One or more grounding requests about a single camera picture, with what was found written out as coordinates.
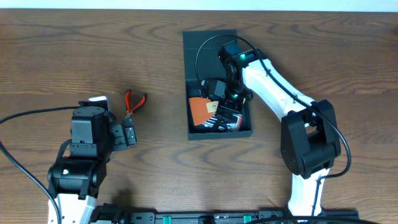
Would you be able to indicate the blue precision screwdriver set case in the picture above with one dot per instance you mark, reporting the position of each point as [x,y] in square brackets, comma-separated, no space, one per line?
[224,125]

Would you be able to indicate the red-handled cutting pliers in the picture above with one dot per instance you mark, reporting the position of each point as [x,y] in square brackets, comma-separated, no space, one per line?
[132,108]

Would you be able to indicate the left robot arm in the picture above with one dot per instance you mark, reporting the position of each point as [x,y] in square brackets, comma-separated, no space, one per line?
[80,166]

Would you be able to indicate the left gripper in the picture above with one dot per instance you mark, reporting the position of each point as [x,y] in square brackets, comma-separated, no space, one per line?
[129,134]

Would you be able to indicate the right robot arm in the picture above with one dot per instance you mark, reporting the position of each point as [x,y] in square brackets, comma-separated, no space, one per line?
[309,143]

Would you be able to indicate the orange scraper with wooden handle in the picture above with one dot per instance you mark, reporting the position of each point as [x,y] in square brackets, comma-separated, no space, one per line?
[202,109]

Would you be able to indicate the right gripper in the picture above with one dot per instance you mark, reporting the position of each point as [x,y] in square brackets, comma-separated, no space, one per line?
[226,104]

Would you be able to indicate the dark green open gift box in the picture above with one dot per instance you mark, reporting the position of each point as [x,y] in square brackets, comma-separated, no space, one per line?
[204,45]

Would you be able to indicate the black mounting rail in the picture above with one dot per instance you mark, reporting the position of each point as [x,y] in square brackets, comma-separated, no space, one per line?
[110,213]

